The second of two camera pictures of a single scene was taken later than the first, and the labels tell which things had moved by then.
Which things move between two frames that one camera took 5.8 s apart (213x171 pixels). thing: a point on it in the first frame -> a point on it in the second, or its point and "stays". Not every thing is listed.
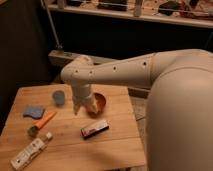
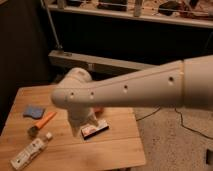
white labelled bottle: [30, 151] stays
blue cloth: [34, 111] stays
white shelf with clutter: [196, 13] stays
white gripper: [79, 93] -> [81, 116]
